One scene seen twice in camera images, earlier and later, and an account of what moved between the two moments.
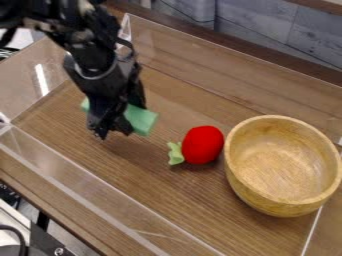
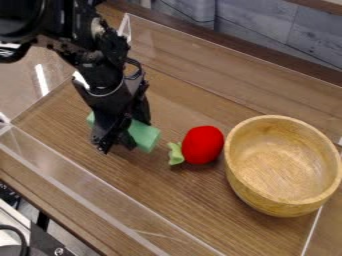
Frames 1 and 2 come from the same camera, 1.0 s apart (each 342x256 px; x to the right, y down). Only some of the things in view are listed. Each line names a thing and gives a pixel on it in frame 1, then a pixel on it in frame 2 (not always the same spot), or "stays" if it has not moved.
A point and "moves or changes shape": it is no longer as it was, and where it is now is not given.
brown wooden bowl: (283, 163) stays
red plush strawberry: (201, 147) stays
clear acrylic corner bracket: (125, 31) stays
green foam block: (144, 119) moves or changes shape
